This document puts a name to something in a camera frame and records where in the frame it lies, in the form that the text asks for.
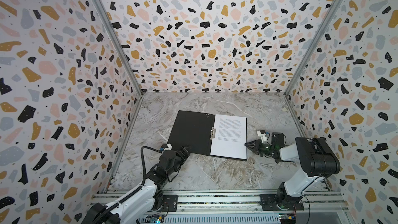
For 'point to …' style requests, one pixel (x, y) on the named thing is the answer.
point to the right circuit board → (284, 219)
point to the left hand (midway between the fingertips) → (189, 150)
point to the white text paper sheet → (230, 137)
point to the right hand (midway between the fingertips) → (245, 143)
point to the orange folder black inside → (193, 129)
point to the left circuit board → (154, 219)
